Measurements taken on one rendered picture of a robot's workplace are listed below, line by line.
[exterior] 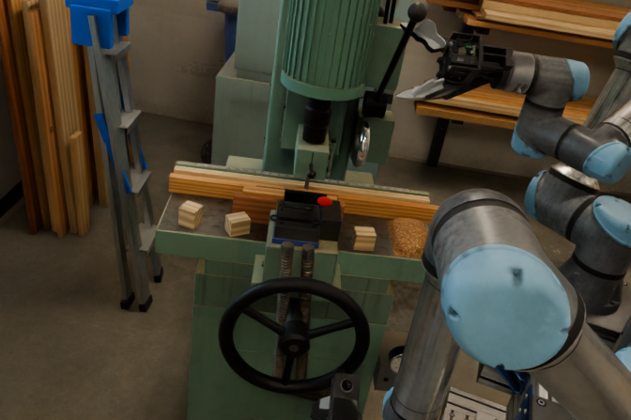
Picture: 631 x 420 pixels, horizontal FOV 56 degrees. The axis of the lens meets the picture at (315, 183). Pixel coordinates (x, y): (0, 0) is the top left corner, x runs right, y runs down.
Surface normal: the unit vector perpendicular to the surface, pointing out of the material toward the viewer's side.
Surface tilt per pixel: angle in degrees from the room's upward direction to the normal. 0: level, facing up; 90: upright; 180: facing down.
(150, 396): 0
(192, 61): 90
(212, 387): 90
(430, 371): 90
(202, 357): 90
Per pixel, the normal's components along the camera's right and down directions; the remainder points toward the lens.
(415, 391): -0.47, 0.37
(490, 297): -0.15, 0.40
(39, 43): 0.99, 0.14
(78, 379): 0.14, -0.87
